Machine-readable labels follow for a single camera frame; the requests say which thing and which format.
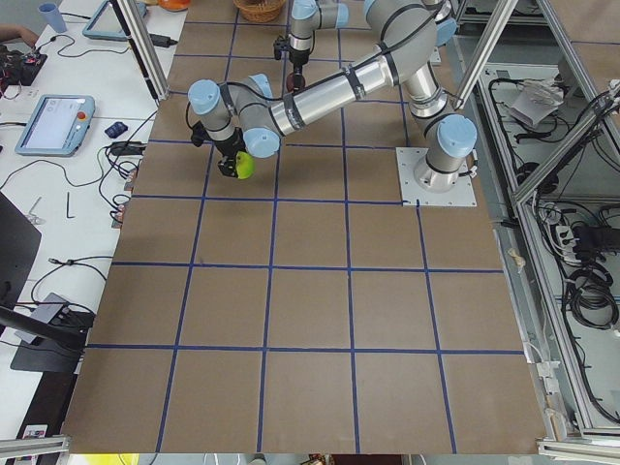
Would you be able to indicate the aluminium frame post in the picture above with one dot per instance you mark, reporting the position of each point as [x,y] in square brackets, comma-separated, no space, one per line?
[132,24]

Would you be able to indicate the blue plastic cup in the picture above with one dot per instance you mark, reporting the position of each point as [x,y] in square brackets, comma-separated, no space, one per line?
[53,17]

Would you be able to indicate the small blue black device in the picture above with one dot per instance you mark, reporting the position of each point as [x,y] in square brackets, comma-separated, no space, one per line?
[116,129]

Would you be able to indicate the green apple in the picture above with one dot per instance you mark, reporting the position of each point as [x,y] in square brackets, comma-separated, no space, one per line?
[244,165]

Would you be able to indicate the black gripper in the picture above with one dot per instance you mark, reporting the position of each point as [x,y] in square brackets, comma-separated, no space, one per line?
[296,58]
[231,145]

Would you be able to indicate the dark red apple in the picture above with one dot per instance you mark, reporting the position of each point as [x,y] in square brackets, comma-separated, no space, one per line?
[295,82]

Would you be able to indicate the white power strip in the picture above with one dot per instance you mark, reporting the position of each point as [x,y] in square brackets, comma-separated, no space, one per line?
[564,243]

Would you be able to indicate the black power adapter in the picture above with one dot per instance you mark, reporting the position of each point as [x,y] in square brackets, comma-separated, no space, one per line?
[591,238]

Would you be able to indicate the black allen key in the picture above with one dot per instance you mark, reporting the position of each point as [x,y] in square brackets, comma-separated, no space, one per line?
[68,213]

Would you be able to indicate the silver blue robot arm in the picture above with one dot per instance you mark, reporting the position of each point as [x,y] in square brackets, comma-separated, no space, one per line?
[307,17]
[244,118]

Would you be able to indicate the teach pendant tablet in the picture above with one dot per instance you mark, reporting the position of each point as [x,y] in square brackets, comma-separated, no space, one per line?
[104,25]
[57,126]

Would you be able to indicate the black monitor stand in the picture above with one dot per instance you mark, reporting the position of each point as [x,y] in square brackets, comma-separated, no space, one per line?
[53,347]

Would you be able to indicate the woven wicker basket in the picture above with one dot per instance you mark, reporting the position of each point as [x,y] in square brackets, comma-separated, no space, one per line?
[260,11]

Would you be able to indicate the grey usb hub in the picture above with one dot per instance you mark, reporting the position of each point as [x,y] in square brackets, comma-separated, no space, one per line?
[53,308]

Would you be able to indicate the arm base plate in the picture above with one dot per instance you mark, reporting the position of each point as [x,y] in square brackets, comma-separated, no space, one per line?
[422,186]

